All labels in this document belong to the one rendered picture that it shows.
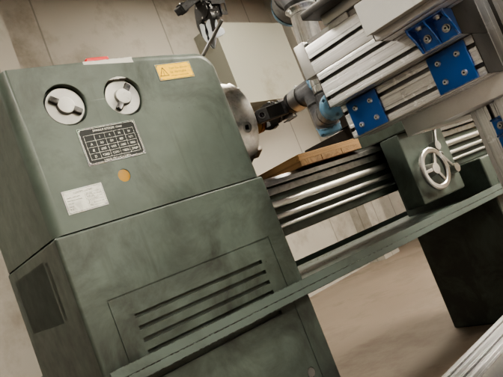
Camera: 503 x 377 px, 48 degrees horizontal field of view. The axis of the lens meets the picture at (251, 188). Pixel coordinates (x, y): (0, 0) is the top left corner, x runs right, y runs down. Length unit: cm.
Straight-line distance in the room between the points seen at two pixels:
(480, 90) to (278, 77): 436
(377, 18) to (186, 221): 65
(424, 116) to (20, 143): 93
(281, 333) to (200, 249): 31
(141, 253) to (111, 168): 21
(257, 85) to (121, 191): 408
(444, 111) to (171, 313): 79
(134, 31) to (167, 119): 373
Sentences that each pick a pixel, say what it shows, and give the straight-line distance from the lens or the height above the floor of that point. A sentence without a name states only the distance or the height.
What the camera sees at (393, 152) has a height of 81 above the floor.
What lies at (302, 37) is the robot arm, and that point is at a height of 120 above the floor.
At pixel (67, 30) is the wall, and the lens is 483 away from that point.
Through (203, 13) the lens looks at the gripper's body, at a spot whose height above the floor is 145.
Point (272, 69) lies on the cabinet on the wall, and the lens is 562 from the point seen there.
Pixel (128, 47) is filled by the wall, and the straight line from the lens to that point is 504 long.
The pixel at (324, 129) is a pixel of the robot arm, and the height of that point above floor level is 94.
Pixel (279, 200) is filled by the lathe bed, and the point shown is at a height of 79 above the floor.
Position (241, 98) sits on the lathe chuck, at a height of 113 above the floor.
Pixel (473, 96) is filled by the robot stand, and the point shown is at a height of 83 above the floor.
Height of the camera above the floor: 71
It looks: 5 degrees up
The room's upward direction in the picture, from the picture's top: 21 degrees counter-clockwise
